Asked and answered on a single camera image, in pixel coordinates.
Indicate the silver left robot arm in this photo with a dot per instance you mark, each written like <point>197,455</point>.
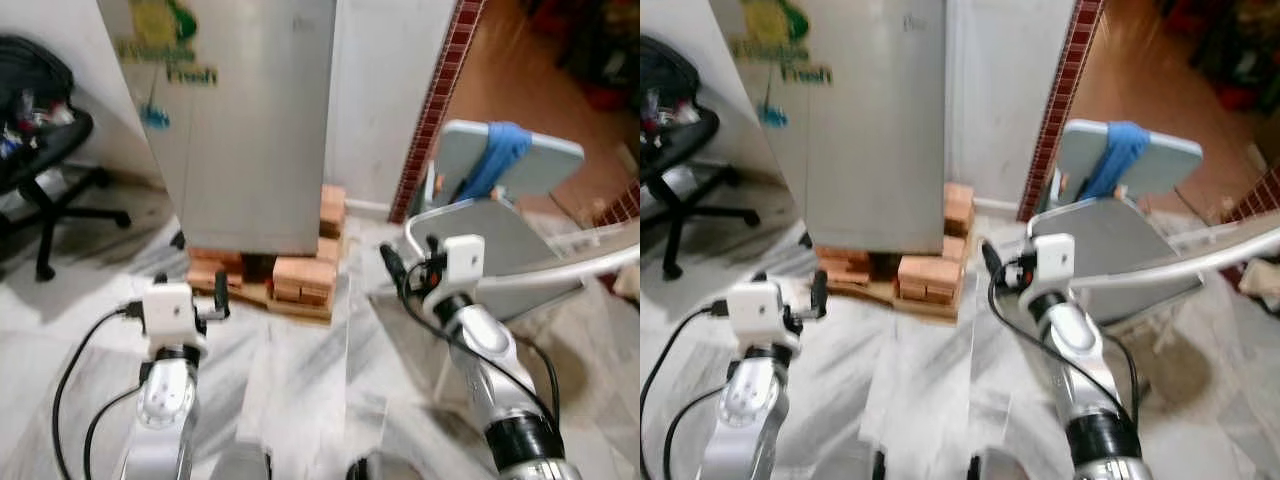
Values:
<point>165,400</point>
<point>750,400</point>

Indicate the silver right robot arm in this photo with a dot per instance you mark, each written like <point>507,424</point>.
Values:
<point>1075,340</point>
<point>485,340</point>

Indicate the blue cloth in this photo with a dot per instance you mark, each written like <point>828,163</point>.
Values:
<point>1120,150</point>
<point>500,150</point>

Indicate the black office chair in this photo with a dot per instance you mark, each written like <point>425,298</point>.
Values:
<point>690,140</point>
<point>55,140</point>

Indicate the round teal sticker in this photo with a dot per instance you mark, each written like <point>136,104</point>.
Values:
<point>154,115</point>
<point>771,113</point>

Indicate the grey robot left leg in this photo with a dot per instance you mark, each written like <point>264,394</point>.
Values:
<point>855,470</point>

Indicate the grey robot leg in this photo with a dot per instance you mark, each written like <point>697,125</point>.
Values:
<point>385,470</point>
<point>1000,468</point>
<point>855,470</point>

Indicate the grey robot right leg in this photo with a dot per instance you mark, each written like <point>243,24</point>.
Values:
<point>1000,468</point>
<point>385,470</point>

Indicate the dark clothes pile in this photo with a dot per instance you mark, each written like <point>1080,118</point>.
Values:
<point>662,85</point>
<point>30,85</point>

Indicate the Precise Fresh sticker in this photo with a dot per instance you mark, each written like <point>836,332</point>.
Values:
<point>780,30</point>
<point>165,30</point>

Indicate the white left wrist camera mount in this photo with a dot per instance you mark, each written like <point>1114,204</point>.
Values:
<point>755,310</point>
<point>168,308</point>

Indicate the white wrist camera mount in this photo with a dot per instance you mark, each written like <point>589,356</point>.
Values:
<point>168,308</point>
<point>1055,260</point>
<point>465,260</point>
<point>755,310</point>

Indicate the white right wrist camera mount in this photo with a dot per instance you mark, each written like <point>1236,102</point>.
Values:
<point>465,260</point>
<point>1055,260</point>

